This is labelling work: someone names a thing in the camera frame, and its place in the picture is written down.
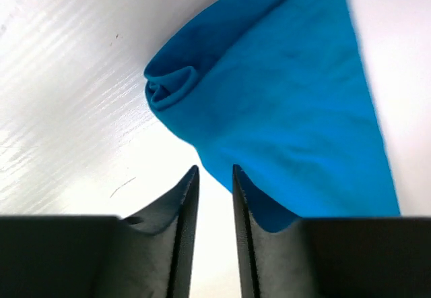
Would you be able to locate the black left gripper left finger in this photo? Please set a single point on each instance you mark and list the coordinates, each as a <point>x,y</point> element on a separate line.
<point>147,254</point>

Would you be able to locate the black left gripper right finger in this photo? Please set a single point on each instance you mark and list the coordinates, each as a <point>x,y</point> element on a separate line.
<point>282,255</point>

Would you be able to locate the blue t shirt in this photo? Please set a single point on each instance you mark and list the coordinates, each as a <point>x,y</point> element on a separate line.
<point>277,88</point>

